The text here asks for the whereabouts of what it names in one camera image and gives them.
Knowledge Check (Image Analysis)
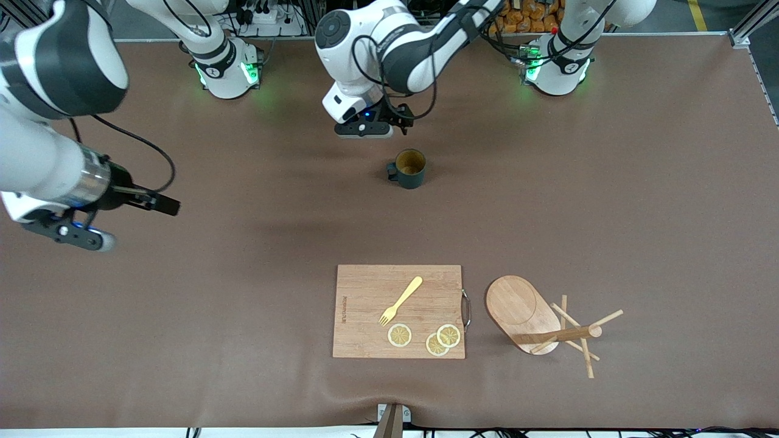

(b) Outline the grey metal clamp bracket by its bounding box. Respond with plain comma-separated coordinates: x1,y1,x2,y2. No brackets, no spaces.
372,403,412,438

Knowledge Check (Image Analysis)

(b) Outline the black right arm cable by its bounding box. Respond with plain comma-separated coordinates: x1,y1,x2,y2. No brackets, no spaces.
70,114,178,194

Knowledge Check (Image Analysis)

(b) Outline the wooden cup rack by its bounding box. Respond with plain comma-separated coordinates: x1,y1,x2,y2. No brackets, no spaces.
485,275,624,379

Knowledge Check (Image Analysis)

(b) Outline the aluminium frame post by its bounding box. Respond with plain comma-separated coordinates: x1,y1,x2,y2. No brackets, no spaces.
729,0,779,49

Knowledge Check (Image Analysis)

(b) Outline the dark green cup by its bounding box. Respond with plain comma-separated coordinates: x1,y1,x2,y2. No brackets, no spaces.
386,148,427,190

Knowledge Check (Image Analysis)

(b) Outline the orange snack pile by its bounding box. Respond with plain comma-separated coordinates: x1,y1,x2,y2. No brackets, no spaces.
485,0,564,34

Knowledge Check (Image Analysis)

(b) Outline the brown table mat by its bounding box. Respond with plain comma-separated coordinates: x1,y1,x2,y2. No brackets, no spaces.
0,30,779,429

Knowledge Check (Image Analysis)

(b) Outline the wooden cutting board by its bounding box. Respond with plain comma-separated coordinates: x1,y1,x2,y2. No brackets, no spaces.
332,264,472,360

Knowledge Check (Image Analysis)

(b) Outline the white power strip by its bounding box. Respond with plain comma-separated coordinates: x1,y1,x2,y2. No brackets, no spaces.
234,3,305,37

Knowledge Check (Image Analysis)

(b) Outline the yellow plastic fork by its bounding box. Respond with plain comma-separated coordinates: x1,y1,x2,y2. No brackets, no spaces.
379,276,424,327

